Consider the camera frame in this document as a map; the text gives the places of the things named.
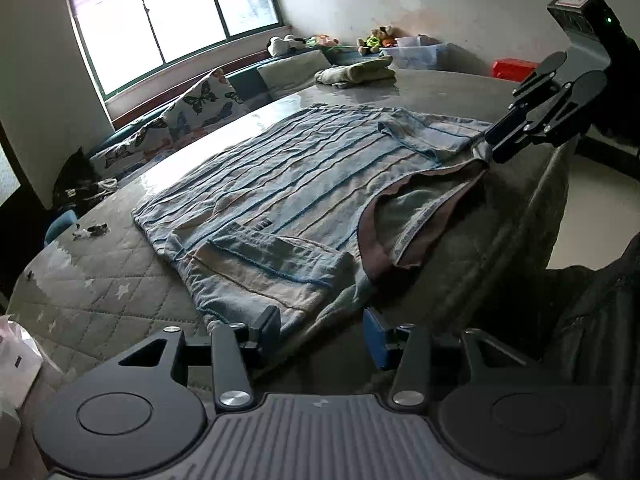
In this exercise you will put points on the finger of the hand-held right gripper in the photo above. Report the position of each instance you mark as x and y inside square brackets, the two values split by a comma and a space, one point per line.
[510, 150]
[505, 127]

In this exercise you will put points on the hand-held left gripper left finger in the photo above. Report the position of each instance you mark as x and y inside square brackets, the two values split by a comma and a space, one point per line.
[267, 327]

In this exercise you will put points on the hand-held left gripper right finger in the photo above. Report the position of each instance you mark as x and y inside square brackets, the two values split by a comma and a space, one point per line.
[377, 340]

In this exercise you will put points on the blue striped sweater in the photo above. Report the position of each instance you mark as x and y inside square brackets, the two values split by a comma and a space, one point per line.
[300, 185]

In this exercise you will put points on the red plastic stool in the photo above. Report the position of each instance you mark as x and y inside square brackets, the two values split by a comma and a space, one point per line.
[515, 67]

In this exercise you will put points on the clear plastic storage box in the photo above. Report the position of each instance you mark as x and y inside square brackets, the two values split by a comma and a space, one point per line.
[415, 55]

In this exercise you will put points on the grey quilted star tablecloth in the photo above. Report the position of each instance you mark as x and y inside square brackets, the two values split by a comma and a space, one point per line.
[125, 300]

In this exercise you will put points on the brown plush toys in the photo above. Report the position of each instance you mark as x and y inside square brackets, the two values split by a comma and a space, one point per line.
[380, 37]

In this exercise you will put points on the folded olive towel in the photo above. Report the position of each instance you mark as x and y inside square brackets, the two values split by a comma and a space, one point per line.
[355, 74]

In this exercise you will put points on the person's dark jacket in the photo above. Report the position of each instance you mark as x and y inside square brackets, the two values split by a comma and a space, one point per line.
[595, 320]

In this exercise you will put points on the small black white toy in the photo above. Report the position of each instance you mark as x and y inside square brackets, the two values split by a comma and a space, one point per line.
[90, 231]

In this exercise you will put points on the green orange plush toy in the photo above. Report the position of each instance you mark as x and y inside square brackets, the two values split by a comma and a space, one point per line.
[322, 40]

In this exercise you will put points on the grey pillow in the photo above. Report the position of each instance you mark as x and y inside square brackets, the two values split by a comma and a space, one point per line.
[290, 72]

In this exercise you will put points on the blue chair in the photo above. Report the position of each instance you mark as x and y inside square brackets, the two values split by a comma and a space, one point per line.
[60, 222]

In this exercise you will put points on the white plush toy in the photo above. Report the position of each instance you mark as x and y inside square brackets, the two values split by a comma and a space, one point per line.
[280, 45]

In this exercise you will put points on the black clothing pile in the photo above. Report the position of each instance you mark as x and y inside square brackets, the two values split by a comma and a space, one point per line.
[75, 175]

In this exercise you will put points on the blue sofa bench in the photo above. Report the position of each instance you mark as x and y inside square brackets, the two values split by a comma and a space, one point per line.
[244, 80]

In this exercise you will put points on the white plastic bag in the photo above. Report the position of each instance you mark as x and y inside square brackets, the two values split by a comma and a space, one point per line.
[17, 355]

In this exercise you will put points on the green framed window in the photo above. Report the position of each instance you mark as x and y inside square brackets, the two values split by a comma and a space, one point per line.
[175, 15]

